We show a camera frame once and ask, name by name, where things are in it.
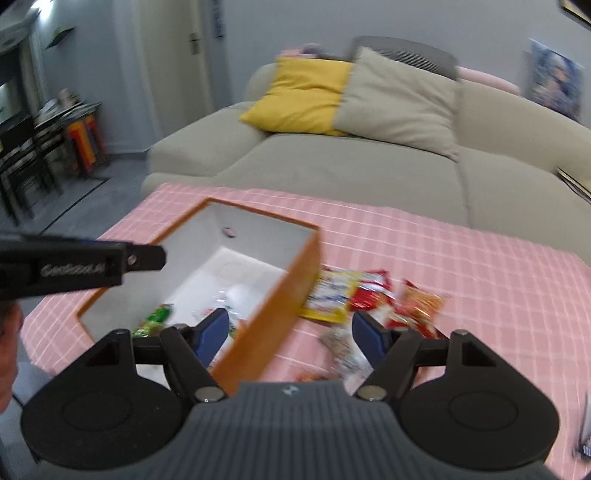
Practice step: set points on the clear white seed packet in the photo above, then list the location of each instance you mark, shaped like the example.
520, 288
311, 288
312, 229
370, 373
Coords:
348, 363

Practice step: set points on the yellow cushion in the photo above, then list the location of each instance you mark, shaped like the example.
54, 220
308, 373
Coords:
303, 97

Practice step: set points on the green snack packet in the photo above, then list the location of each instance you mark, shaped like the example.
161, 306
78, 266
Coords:
153, 324

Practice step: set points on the beige cushion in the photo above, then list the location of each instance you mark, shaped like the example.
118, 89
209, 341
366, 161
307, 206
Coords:
390, 101

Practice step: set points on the white door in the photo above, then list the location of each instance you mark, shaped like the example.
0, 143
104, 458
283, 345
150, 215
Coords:
169, 40

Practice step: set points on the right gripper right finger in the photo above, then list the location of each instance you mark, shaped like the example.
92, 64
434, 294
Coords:
392, 355

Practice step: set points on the orange cardboard box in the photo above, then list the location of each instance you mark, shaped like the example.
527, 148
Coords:
266, 263

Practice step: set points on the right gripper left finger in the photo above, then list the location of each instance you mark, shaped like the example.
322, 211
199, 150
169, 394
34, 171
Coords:
188, 351

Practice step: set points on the blue wall poster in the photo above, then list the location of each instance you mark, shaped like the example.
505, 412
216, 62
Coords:
555, 81

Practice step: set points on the white packet in box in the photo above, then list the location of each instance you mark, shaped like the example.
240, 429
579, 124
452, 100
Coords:
220, 301

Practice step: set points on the orange red noodle snack packet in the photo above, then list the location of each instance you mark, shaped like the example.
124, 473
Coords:
417, 309

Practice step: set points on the book on sofa arm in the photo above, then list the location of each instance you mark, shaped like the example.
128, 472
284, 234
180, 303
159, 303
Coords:
574, 185

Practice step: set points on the beige sofa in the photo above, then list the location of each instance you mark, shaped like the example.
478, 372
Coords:
505, 179

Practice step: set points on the pink checkered tablecloth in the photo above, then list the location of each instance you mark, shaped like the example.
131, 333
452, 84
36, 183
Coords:
527, 302

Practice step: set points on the yellow snack packet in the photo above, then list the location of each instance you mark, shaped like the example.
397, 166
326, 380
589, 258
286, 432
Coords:
328, 300

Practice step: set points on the grey blanket on sofa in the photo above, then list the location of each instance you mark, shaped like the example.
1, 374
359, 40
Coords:
412, 53

